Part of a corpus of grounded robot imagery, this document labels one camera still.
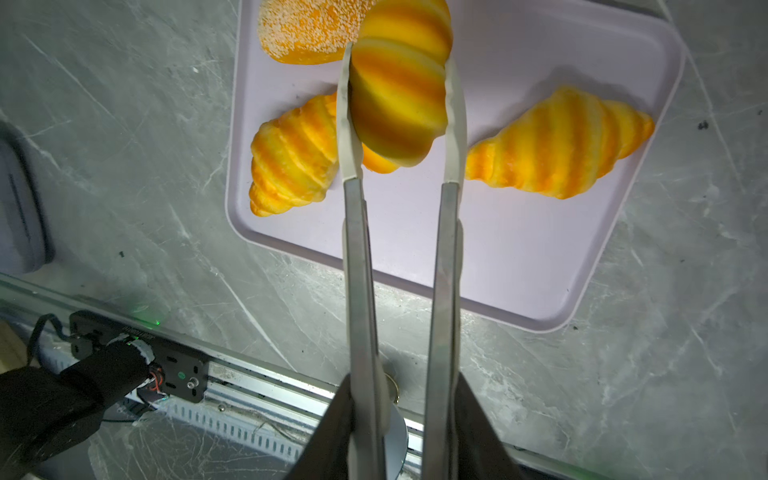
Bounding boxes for lilac plastic tray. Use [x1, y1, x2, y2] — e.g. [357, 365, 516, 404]
[225, 1, 686, 332]

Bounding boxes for purple cloth pad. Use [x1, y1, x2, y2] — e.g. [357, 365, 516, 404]
[1, 122, 54, 275]

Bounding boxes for small round bread roll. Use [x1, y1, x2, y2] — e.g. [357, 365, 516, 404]
[349, 1, 453, 167]

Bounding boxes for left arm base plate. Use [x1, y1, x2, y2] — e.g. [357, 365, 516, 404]
[69, 310, 211, 403]

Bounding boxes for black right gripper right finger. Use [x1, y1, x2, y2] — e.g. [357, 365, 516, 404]
[454, 373, 524, 480]

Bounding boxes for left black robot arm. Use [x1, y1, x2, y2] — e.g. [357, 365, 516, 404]
[1, 339, 154, 479]

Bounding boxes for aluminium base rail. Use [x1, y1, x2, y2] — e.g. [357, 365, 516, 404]
[0, 272, 601, 480]

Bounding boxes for cream and steel tongs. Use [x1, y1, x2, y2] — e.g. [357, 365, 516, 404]
[336, 48, 467, 479]

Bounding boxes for sugared oval bread top left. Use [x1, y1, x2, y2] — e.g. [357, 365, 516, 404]
[258, 0, 375, 65]

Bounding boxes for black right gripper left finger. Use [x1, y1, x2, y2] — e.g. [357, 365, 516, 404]
[285, 375, 354, 480]

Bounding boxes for croissant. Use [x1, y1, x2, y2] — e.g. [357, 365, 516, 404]
[249, 94, 339, 217]
[465, 86, 655, 200]

